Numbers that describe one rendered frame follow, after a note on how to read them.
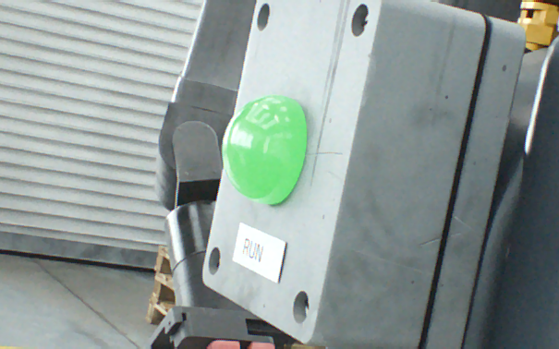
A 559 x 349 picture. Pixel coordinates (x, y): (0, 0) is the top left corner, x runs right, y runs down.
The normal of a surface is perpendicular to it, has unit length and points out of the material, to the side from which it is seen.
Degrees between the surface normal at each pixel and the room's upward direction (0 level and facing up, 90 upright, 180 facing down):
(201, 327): 44
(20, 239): 90
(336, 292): 90
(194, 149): 54
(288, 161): 97
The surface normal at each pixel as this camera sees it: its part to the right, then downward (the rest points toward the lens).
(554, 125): -0.88, -0.15
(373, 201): 0.42, 0.14
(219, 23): 0.07, -0.54
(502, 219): -0.11, -0.07
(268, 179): -0.10, 0.53
